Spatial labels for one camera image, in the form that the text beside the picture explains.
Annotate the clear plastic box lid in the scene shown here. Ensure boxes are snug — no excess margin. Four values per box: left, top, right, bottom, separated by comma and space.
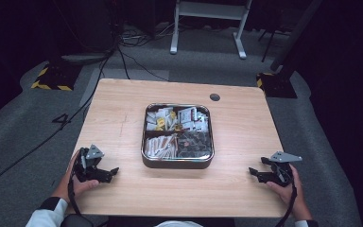
141, 102, 216, 162

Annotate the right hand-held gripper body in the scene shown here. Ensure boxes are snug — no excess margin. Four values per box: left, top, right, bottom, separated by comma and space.
263, 150, 303, 188

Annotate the person's white clothing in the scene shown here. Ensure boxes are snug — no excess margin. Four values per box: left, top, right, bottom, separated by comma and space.
154, 220, 204, 227

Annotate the pile of brown stick sachets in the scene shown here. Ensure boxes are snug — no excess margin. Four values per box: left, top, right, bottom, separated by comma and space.
144, 133, 179, 159

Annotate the person's right hand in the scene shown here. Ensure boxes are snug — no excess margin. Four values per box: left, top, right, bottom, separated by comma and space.
266, 164, 314, 221

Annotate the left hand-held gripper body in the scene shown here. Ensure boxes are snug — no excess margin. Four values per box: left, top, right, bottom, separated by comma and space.
73, 144, 113, 184

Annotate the pile of white red-label sachets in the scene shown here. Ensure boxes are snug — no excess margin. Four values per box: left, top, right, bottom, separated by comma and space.
177, 106, 210, 132

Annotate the right hand-held gripper cable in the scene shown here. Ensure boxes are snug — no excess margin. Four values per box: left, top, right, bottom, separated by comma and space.
274, 183, 299, 227

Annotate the black yellow striped stand base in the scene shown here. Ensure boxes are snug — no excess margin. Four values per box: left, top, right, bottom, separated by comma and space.
30, 62, 83, 92
255, 72, 298, 99

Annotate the black floor cable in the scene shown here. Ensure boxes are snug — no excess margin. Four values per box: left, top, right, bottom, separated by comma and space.
0, 46, 114, 194

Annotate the left hand-held gripper cable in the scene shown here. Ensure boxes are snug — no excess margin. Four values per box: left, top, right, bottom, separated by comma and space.
67, 169, 86, 218

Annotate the dark square compartment box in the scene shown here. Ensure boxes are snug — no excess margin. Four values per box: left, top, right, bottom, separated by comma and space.
140, 102, 216, 170

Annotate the pile of dark packets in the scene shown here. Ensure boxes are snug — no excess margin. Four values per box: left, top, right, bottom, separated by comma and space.
177, 131, 214, 159

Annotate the dark slanted pole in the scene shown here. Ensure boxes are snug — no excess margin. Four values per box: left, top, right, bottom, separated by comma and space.
269, 0, 324, 72

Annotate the white metal stand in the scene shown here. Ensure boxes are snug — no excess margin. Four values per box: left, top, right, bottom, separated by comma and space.
169, 0, 253, 61

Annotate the pile of white yellow tea bags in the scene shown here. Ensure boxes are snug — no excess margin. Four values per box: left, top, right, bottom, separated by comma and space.
145, 107, 179, 131

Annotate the hand-held gripper cable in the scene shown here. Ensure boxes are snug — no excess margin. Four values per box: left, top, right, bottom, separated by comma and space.
67, 169, 86, 218
274, 183, 299, 227

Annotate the person's left hand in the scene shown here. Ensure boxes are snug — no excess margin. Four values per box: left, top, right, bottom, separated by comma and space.
51, 150, 100, 204

